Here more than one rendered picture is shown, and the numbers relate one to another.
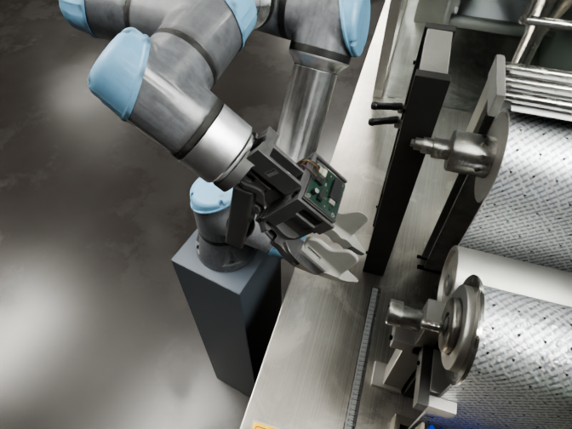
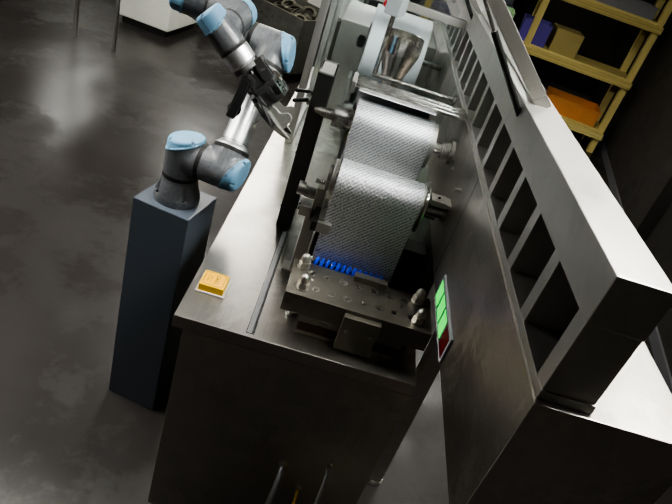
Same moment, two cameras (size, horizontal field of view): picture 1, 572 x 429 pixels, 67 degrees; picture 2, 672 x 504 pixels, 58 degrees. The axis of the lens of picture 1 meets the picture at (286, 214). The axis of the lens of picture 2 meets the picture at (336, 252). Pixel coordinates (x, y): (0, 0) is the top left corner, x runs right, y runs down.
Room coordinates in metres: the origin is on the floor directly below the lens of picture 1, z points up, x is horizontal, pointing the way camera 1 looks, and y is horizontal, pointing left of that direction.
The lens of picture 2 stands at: (-1.21, 0.25, 1.96)
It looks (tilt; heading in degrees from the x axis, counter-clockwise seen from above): 31 degrees down; 339
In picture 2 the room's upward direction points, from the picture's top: 19 degrees clockwise
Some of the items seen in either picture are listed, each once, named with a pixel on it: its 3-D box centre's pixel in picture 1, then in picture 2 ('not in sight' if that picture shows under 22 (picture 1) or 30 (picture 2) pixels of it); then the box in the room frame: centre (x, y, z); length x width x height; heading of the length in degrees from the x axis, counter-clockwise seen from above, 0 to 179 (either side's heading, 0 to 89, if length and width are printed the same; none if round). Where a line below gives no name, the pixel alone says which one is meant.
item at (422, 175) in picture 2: not in sight; (418, 148); (1.16, -0.88, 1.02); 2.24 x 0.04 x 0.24; 163
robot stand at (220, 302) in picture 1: (241, 322); (158, 300); (0.61, 0.15, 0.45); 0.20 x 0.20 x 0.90; 61
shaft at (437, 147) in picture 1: (430, 145); (323, 112); (0.50, -0.23, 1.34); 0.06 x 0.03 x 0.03; 73
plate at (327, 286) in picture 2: not in sight; (357, 303); (0.02, -0.34, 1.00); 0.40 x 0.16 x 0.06; 73
